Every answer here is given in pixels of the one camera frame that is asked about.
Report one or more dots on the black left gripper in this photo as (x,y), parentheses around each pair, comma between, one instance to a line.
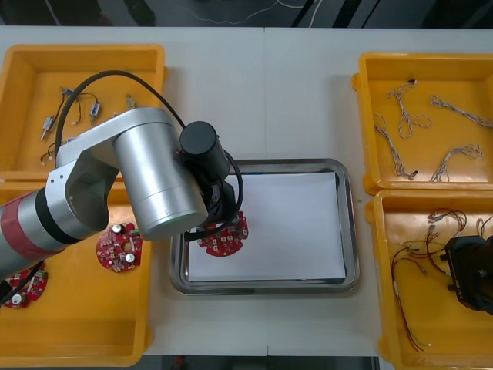
(221,204)

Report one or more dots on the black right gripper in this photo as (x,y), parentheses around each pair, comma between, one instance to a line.
(473,273)

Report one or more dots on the round red circuit board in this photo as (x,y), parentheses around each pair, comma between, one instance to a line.
(223,243)
(32,287)
(115,250)

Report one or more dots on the silver-grey left robot arm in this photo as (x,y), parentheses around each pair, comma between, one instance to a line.
(161,185)

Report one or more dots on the yellow-orange plastic bin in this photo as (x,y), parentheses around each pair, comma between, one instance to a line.
(34,69)
(77,308)
(431,308)
(435,127)

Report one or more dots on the white paper sheet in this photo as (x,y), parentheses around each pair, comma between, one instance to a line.
(292,231)

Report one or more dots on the steel tray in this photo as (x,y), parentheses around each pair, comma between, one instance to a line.
(350,231)

